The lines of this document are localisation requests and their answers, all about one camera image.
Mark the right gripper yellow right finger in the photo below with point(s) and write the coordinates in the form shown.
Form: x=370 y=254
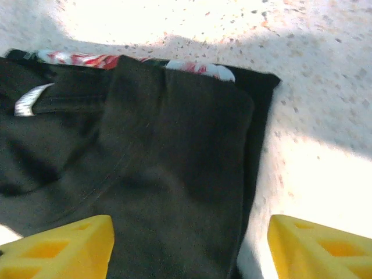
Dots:
x=314 y=255

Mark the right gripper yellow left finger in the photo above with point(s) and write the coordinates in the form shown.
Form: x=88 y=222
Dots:
x=58 y=255

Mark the black floral print t-shirt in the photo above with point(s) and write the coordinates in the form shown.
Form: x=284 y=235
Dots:
x=160 y=160

